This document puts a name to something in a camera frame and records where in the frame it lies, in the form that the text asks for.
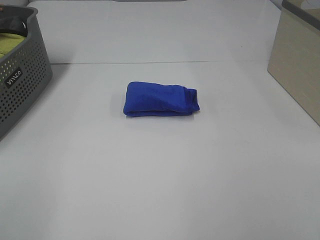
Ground blue microfibre towel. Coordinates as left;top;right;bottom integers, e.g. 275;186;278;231
123;81;200;117

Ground grey perforated plastic basket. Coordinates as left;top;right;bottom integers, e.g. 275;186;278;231
0;5;53;138

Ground beige bin with grey rim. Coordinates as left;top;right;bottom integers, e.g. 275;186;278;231
267;0;320;124

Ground green towel in basket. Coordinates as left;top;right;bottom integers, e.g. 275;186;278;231
0;33;25;58

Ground black cloth in basket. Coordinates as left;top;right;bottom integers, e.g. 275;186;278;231
0;16;28;37

